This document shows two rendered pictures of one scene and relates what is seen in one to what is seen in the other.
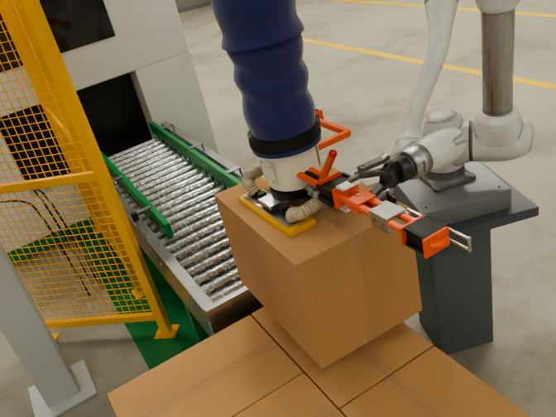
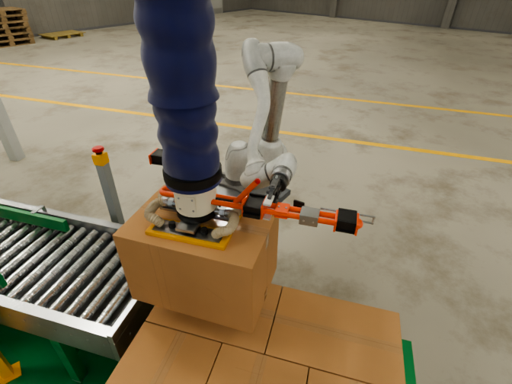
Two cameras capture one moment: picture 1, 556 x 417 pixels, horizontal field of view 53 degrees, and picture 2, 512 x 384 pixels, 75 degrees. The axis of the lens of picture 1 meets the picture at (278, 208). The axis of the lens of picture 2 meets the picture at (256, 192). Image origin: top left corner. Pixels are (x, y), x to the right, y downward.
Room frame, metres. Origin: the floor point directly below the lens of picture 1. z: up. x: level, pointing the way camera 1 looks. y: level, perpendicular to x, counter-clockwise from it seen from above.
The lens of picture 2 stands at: (0.72, 0.63, 1.97)
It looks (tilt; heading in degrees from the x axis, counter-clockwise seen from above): 34 degrees down; 309
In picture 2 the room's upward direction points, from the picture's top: 1 degrees clockwise
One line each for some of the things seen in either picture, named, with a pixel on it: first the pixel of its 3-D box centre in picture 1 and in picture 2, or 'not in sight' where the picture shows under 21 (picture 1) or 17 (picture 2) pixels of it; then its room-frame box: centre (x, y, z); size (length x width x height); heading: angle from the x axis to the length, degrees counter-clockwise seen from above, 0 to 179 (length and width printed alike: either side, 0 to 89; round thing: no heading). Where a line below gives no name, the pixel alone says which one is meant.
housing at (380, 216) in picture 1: (388, 217); (309, 216); (1.17, -0.26, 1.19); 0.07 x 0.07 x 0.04; 24
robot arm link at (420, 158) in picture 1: (413, 162); (280, 177); (1.41, -0.41, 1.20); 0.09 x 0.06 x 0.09; 24
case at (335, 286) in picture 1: (313, 250); (204, 253); (1.59, -0.09, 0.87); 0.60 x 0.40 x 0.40; 22
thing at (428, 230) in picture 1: (424, 236); (346, 222); (1.05, -0.31, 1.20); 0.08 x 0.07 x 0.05; 24
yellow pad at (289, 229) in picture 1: (273, 205); (188, 230); (1.56, 0.01, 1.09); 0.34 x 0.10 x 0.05; 24
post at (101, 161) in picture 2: not in sight; (116, 216); (2.61, -0.17, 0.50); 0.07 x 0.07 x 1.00; 24
